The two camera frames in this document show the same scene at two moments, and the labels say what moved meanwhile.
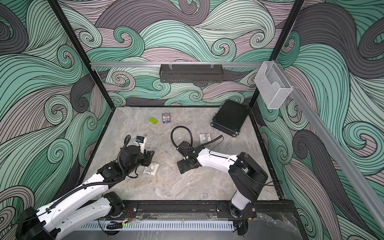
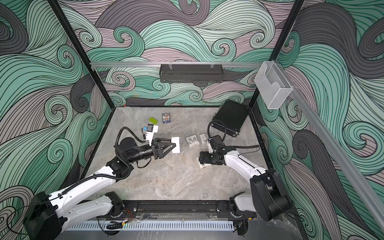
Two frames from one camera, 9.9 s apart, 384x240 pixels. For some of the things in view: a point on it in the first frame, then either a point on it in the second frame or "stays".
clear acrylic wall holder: (273, 84) stays
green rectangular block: (153, 120) stays
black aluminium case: (230, 117) stays
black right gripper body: (185, 164) → (209, 157)
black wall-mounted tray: (191, 73) stays
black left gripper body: (146, 159) → (155, 153)
